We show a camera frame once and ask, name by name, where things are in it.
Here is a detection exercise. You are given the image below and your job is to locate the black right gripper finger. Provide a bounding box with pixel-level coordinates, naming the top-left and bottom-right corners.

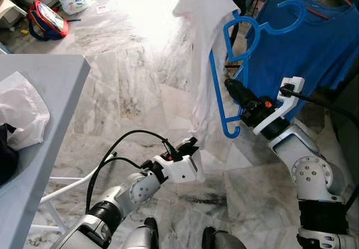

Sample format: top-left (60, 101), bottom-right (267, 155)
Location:
top-left (224, 78), bottom-right (253, 107)

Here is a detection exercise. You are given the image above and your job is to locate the cream white garment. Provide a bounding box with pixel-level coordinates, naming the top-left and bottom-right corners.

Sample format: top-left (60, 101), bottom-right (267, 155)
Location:
top-left (173, 0), bottom-right (243, 154)

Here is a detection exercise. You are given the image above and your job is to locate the blue plastic hanger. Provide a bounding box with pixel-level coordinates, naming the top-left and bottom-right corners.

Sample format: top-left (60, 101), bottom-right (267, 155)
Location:
top-left (209, 0), bottom-right (308, 139)

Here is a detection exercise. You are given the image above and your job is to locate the black shirt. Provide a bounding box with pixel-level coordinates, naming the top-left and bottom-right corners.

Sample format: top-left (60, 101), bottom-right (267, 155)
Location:
top-left (0, 123), bottom-right (20, 185)

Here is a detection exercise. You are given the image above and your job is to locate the blue garment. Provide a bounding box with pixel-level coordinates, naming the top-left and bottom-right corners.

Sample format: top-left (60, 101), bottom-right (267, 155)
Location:
top-left (238, 0), bottom-right (359, 121)

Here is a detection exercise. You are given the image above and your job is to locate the robot right leg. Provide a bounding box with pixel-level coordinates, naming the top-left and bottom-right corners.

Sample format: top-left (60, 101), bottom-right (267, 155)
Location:
top-left (201, 227), bottom-right (247, 249)

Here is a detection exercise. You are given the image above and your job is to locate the grey folding table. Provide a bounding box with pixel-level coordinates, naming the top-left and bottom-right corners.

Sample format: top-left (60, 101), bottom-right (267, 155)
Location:
top-left (0, 54), bottom-right (118, 249)

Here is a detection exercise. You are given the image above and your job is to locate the white cloth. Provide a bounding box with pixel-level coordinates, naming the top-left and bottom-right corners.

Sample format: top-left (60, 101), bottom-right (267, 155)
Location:
top-left (0, 71), bottom-right (51, 150)

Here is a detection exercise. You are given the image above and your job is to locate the red blue backpack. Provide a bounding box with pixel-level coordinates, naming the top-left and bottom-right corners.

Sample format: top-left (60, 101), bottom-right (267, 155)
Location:
top-left (27, 1), bottom-right (70, 41)

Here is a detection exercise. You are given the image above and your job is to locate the beige plastic chair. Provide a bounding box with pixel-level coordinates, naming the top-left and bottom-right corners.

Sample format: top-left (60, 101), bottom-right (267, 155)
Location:
top-left (0, 0), bottom-right (26, 30)

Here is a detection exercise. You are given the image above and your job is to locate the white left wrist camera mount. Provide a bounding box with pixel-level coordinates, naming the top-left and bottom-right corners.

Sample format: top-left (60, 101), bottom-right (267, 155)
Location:
top-left (163, 151), bottom-right (205, 183)

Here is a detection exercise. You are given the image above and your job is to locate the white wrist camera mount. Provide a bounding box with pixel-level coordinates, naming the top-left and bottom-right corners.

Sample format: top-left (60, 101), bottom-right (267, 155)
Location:
top-left (252, 76), bottom-right (306, 136)
top-left (163, 151), bottom-right (205, 183)

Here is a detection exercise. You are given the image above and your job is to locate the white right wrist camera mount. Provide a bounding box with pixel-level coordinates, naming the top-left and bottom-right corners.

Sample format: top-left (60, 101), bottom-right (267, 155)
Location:
top-left (252, 76), bottom-right (306, 136)

